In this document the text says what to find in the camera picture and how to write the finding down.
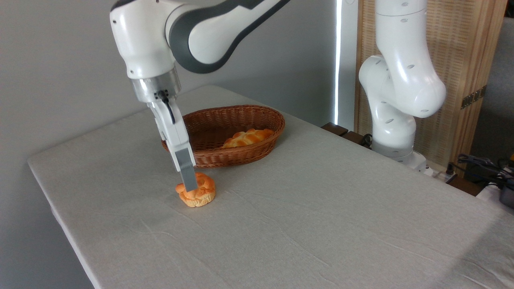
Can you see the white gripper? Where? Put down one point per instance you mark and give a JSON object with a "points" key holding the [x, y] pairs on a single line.
{"points": [[170, 128]]}

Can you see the round orange bread roll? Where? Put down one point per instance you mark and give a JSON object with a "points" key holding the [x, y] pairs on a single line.
{"points": [[202, 192]]}

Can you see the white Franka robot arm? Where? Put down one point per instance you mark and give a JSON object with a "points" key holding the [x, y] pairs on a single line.
{"points": [[140, 40]]}

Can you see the long braided bread loaf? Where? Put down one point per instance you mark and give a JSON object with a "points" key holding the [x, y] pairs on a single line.
{"points": [[247, 137]]}

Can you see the brown woven wicker basket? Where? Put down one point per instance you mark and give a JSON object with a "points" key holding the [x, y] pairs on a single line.
{"points": [[249, 120]]}

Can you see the light grey tablecloth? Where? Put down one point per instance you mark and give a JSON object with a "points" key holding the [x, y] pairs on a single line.
{"points": [[281, 224]]}

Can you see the dark brown wooden block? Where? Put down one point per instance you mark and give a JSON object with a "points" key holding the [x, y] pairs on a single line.
{"points": [[334, 129], [355, 137]]}

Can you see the vertical white light strip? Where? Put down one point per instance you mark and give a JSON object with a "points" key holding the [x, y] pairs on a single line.
{"points": [[338, 60]]}

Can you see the white power strip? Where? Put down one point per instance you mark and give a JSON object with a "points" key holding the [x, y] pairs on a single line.
{"points": [[438, 173]]}

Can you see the metal screen hinge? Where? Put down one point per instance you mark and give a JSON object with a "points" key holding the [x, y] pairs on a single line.
{"points": [[474, 97]]}

